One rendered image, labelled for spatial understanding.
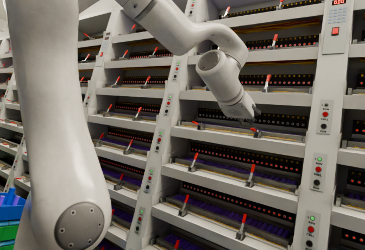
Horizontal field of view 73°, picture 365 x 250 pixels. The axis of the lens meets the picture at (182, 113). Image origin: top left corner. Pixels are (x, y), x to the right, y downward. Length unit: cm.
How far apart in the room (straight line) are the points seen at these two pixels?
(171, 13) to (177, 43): 6
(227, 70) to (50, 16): 40
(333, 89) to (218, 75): 50
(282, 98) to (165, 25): 61
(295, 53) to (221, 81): 52
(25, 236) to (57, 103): 26
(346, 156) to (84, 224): 80
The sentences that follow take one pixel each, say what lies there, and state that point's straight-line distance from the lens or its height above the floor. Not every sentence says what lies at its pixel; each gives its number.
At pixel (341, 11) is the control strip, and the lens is 116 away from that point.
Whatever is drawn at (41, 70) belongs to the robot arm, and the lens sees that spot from 46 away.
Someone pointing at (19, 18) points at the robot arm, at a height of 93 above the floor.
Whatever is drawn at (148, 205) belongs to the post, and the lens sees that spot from 124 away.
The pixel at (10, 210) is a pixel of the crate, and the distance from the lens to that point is 127.
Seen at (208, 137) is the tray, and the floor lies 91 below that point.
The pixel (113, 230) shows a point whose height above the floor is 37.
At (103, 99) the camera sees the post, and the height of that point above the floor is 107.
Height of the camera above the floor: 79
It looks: 11 degrees up
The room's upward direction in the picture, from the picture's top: 13 degrees clockwise
